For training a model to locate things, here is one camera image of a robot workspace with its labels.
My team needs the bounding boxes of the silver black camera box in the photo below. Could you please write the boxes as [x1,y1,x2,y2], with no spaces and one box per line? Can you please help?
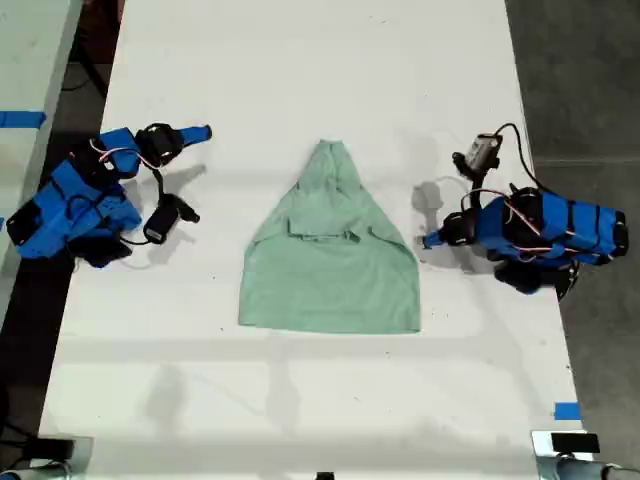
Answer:
[451,132,503,177]

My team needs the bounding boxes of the short blue tape strip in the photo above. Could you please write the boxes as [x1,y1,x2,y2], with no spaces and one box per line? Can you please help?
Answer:
[553,401,583,422]

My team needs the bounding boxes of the small black box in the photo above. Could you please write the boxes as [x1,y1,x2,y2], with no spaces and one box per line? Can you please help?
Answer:
[550,432,600,454]
[37,438,76,459]

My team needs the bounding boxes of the metal table bracket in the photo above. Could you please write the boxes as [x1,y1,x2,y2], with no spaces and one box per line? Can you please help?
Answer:
[0,435,95,480]
[530,429,640,480]

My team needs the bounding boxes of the black floor cable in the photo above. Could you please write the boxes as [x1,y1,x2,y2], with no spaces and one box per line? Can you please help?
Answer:
[59,27,109,101]

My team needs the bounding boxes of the long blue tape strip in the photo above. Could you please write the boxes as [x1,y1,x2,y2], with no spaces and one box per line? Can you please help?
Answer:
[0,110,48,129]

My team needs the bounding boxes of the pale side table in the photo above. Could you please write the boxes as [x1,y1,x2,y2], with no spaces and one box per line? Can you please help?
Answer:
[0,0,85,311]

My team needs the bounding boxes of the pale green T-shirt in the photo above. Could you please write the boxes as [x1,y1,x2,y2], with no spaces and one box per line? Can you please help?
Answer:
[237,138,424,335]

